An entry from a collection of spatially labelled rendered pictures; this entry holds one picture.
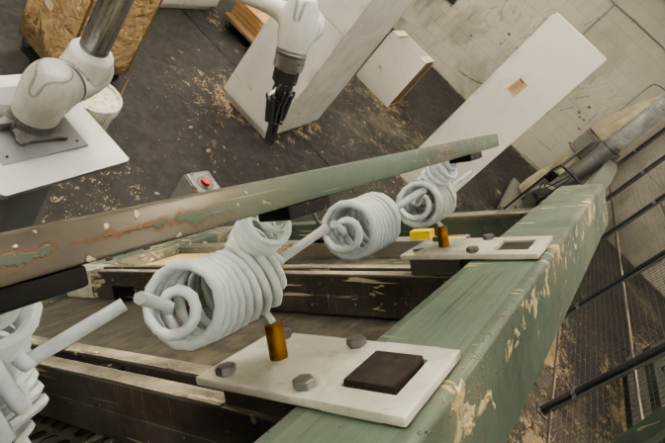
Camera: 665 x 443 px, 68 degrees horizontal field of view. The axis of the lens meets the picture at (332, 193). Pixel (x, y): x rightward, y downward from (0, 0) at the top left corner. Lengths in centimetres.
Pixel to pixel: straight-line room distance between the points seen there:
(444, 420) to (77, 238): 25
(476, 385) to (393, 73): 602
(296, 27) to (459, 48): 807
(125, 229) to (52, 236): 3
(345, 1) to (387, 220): 319
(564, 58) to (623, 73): 448
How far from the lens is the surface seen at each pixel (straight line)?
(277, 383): 40
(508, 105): 488
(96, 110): 291
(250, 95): 411
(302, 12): 144
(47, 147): 201
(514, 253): 67
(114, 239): 25
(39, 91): 188
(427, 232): 115
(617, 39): 921
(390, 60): 636
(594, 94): 926
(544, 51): 482
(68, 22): 330
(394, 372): 37
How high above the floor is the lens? 213
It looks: 31 degrees down
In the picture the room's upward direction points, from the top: 43 degrees clockwise
